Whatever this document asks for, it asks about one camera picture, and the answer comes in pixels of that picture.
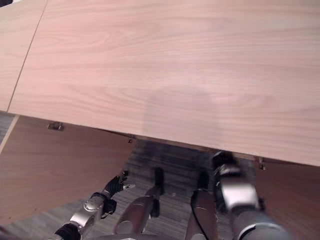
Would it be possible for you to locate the adjoining light wooden cabinet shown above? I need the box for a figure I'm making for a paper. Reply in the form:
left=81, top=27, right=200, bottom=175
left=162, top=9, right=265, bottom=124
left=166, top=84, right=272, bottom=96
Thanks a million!
left=0, top=0, right=48, bottom=113

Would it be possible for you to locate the light wooden office cabinet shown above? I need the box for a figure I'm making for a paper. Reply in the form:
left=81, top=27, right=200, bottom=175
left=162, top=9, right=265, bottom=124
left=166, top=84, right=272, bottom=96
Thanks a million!
left=7, top=0, right=320, bottom=168

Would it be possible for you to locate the silver robot torso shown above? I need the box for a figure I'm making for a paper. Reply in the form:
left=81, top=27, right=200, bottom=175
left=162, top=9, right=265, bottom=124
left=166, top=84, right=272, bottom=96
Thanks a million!
left=93, top=231, right=190, bottom=240

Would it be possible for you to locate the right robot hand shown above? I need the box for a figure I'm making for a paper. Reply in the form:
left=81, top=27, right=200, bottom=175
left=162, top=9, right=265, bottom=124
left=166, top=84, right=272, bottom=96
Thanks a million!
left=211, top=150, right=243, bottom=180

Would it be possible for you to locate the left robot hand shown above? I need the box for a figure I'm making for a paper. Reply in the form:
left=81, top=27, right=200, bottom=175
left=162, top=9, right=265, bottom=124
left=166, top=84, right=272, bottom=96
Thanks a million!
left=103, top=170, right=137, bottom=200

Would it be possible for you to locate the dark right robot foot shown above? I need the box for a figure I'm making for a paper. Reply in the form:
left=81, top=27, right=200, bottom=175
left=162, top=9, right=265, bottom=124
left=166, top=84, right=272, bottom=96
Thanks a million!
left=196, top=171, right=210, bottom=191

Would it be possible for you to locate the silver right robot leg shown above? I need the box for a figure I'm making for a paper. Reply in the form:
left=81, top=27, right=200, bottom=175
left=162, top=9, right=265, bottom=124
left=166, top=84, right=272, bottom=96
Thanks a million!
left=185, top=188, right=219, bottom=240

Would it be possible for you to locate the brown wooden cabinet door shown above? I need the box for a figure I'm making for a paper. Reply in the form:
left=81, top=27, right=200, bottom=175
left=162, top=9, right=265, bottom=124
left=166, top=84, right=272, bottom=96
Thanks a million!
left=254, top=156, right=320, bottom=240
left=0, top=115, right=138, bottom=225

